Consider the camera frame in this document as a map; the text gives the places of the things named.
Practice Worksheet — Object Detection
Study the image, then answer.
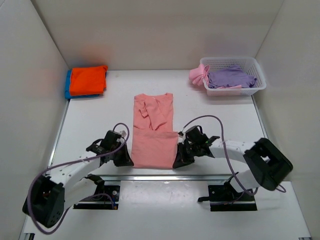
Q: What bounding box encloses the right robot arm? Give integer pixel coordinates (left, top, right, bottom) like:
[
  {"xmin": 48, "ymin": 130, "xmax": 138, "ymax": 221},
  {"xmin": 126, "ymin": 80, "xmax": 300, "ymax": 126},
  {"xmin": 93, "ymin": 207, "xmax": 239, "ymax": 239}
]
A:
[{"xmin": 172, "ymin": 125, "xmax": 293, "ymax": 200}]

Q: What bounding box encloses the aluminium table edge rail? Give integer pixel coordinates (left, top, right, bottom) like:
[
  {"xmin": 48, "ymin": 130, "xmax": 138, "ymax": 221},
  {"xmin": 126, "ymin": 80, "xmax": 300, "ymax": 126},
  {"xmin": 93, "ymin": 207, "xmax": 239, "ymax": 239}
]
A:
[{"xmin": 52, "ymin": 96, "xmax": 265, "ymax": 181}]

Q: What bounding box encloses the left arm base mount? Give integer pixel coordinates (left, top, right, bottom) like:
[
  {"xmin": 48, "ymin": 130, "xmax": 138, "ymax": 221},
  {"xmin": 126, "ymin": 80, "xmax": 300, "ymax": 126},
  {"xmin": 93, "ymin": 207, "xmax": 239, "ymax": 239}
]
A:
[{"xmin": 73, "ymin": 174, "xmax": 121, "ymax": 211}]

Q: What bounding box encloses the purple t shirt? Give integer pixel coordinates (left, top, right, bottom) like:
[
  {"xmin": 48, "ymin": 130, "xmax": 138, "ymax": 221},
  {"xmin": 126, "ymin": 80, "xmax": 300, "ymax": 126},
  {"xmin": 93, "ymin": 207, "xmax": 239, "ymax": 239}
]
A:
[{"xmin": 207, "ymin": 65, "xmax": 257, "ymax": 89}]

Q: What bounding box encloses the salmon pink t shirt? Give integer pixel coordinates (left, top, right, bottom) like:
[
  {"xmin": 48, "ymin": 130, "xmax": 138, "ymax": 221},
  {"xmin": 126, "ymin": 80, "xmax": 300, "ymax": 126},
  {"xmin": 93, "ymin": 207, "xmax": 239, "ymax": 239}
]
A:
[{"xmin": 131, "ymin": 93, "xmax": 178, "ymax": 170}]

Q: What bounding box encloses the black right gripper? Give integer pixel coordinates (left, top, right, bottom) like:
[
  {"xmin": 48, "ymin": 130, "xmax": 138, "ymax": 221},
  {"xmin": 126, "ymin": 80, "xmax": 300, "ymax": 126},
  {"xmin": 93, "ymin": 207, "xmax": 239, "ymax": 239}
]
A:
[{"xmin": 173, "ymin": 142, "xmax": 201, "ymax": 169}]

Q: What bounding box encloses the light pink t shirt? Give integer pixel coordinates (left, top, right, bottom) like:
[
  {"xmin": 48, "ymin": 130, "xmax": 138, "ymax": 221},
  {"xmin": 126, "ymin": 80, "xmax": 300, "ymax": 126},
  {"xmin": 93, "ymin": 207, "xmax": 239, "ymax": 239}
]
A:
[{"xmin": 188, "ymin": 63, "xmax": 210, "ymax": 86}]

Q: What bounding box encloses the folded orange t shirt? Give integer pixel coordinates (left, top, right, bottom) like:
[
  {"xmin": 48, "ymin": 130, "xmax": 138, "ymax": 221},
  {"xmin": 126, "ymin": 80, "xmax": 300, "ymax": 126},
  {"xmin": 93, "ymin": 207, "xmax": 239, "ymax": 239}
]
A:
[{"xmin": 69, "ymin": 65, "xmax": 108, "ymax": 97}]

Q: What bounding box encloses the white plastic laundry basket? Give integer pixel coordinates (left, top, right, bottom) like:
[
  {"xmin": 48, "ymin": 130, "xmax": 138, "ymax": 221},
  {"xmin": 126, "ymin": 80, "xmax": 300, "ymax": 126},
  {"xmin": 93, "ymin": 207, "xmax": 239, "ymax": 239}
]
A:
[{"xmin": 199, "ymin": 56, "xmax": 267, "ymax": 97}]

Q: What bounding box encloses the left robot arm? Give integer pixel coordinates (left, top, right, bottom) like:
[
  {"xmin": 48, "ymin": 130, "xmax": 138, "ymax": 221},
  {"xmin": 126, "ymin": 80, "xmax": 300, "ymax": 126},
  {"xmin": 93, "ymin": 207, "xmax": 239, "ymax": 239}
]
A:
[{"xmin": 22, "ymin": 130, "xmax": 134, "ymax": 229}]

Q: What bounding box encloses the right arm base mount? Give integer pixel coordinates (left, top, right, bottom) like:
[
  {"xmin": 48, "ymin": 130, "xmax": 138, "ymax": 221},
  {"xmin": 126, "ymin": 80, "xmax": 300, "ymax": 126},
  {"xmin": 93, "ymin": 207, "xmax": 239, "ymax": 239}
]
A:
[{"xmin": 197, "ymin": 180, "xmax": 258, "ymax": 212}]

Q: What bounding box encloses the folded blue t shirt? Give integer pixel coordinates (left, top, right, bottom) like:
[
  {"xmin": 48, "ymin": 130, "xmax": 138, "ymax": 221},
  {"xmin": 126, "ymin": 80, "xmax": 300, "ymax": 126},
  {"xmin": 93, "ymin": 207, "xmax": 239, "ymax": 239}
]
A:
[{"xmin": 64, "ymin": 70, "xmax": 102, "ymax": 100}]

